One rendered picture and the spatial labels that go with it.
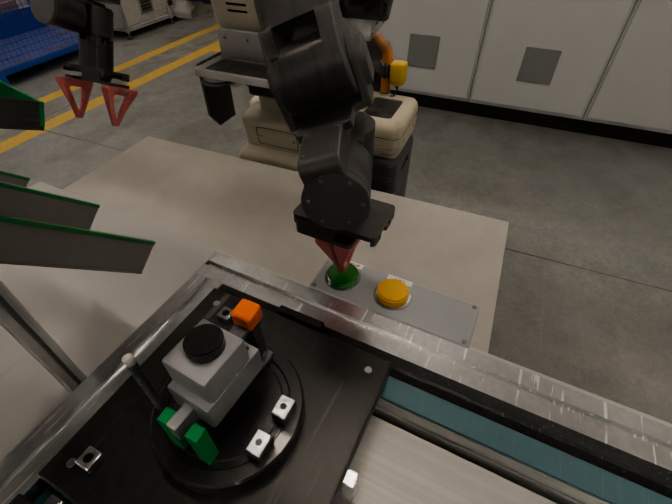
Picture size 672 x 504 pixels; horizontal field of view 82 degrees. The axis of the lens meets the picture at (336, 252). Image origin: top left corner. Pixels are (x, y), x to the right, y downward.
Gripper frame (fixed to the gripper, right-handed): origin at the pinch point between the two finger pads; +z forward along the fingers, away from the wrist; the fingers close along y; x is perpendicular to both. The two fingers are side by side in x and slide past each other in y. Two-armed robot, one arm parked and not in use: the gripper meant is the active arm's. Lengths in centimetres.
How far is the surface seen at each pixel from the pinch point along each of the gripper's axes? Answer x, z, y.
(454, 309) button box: 1.0, 2.1, 14.7
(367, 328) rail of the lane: -5.9, 2.8, 6.0
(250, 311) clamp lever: -17.0, -9.6, -0.8
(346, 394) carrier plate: -15.3, 1.0, 7.7
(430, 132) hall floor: 237, 98, -42
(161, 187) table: 14, 12, -51
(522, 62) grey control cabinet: 278, 55, 3
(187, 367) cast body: -23.7, -10.5, -1.4
